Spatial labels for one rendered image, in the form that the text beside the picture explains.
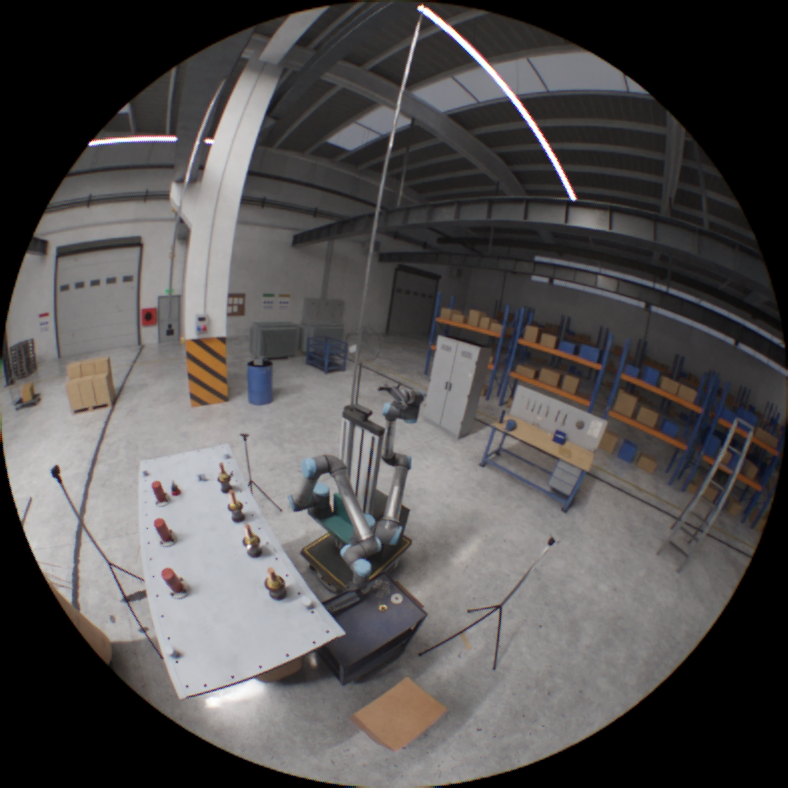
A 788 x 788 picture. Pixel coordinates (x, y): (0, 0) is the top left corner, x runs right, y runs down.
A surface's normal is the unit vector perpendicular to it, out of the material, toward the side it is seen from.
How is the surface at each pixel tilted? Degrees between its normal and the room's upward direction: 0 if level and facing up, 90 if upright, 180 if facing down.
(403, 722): 0
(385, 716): 0
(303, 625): 0
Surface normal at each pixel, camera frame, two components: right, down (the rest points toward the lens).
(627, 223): -0.72, 0.14
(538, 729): 0.15, -0.93
